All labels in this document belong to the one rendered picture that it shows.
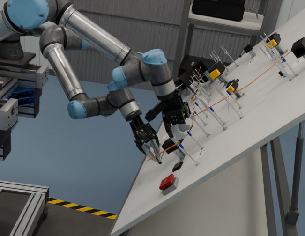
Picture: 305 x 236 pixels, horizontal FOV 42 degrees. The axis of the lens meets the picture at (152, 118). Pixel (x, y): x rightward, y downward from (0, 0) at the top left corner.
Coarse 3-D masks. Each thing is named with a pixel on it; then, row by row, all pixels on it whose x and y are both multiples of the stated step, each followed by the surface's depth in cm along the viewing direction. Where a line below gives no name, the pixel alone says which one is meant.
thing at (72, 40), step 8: (48, 24) 191; (32, 32) 203; (40, 32) 197; (64, 32) 172; (72, 32) 174; (64, 40) 172; (72, 40) 174; (80, 40) 177; (64, 48) 175; (72, 48) 177; (80, 48) 180
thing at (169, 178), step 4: (168, 176) 134; (172, 176) 133; (164, 180) 134; (168, 180) 131; (172, 180) 131; (160, 184) 133; (164, 184) 131; (168, 184) 130; (160, 188) 132; (164, 188) 132
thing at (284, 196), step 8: (272, 144) 197; (280, 144) 196; (272, 152) 193; (280, 152) 188; (280, 160) 181; (280, 168) 174; (280, 176) 168; (280, 184) 162; (280, 192) 157; (288, 192) 157; (280, 200) 154; (288, 200) 152; (280, 208) 151; (288, 208) 147; (288, 216) 142; (296, 216) 137; (288, 224) 139; (288, 232) 135; (296, 232) 135
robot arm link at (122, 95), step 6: (108, 84) 156; (114, 84) 155; (108, 90) 158; (114, 90) 154; (120, 90) 154; (126, 90) 155; (108, 96) 159; (114, 96) 155; (120, 96) 154; (126, 96) 154; (132, 96) 156; (114, 102) 157; (120, 102) 154; (126, 102) 154
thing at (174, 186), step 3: (174, 177) 135; (177, 177) 134; (174, 180) 133; (177, 180) 133; (174, 183) 131; (177, 183) 132; (171, 186) 130; (174, 186) 130; (165, 189) 132; (168, 189) 131; (171, 189) 130; (174, 189) 130; (162, 192) 132; (165, 192) 132; (168, 192) 131
